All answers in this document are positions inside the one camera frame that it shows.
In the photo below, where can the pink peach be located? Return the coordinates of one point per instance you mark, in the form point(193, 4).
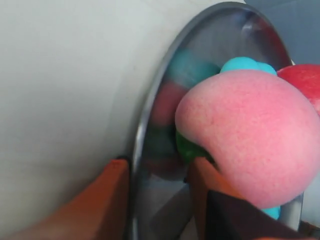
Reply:
point(261, 131)

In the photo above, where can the teal bone toy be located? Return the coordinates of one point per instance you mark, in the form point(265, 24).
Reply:
point(247, 63)

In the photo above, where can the red apple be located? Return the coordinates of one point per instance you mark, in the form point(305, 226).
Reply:
point(306, 78)

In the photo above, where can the round metal plate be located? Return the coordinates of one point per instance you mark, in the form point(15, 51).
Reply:
point(161, 158)

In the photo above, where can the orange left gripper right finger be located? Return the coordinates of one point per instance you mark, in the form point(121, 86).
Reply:
point(221, 213)

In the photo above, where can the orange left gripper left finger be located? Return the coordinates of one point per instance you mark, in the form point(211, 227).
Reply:
point(99, 212)

